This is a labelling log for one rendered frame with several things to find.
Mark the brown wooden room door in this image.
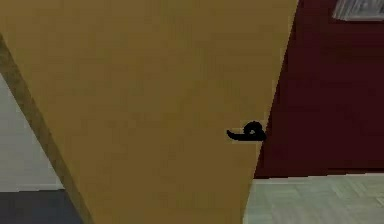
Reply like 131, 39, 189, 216
0, 0, 300, 224

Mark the black door handle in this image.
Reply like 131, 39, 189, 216
226, 120, 267, 142

